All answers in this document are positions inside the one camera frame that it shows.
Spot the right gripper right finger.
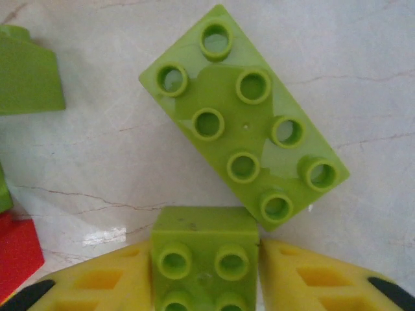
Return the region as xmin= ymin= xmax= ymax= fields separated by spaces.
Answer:
xmin=258 ymin=238 xmax=415 ymax=311

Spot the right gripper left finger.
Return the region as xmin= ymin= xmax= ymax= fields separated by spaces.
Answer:
xmin=0 ymin=240 xmax=154 ymax=311

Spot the red lego brick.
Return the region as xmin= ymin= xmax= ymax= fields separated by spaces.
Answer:
xmin=0 ymin=212 xmax=45 ymax=301

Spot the green two-by-two lego brick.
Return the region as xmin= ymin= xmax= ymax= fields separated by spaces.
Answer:
xmin=149 ymin=206 xmax=260 ymax=311

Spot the green two-by-four lego brick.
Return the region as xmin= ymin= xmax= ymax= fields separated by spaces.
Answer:
xmin=138 ymin=3 xmax=351 ymax=233

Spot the green sloped lego brick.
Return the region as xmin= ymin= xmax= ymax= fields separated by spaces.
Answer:
xmin=0 ymin=25 xmax=67 ymax=116

